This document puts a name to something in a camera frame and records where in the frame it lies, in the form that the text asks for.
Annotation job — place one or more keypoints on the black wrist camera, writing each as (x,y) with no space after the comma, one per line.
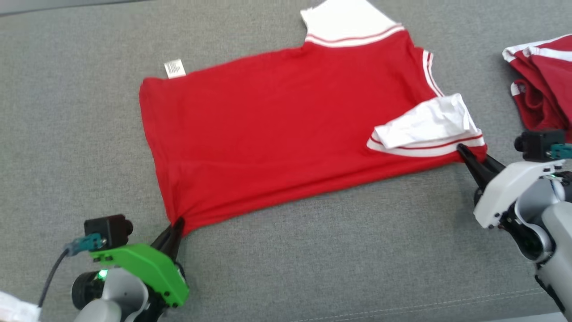
(107,230)
(536,145)

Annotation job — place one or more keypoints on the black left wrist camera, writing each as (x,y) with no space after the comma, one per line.
(107,230)

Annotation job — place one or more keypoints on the red white shorts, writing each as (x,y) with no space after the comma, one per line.
(545,80)

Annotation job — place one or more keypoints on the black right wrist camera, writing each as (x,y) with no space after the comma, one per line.
(536,145)

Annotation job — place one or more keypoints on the red white jersey shirt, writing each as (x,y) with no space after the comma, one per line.
(268,134)

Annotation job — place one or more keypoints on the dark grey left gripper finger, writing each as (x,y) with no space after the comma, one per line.
(177,237)
(163,239)

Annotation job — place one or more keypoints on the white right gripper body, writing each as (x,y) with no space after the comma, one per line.
(505,188)

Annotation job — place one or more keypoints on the white crumpled cloth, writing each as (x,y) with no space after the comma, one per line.
(15,308)

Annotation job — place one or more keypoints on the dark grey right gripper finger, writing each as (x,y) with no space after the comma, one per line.
(494,164)
(478,172)

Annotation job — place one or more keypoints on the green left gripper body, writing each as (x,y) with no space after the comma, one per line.
(147,264)

